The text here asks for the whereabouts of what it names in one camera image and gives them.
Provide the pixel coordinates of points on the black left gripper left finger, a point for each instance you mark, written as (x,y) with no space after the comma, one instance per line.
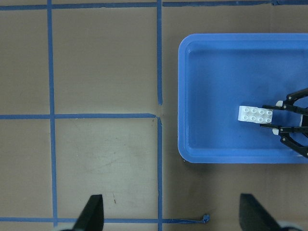
(92,216)

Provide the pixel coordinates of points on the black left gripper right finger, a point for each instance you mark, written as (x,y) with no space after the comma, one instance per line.
(254,217)

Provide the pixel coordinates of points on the white block from camera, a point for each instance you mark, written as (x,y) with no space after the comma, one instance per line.
(247,114)

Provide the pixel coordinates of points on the blue plastic tray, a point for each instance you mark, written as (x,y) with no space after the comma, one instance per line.
(217,73)

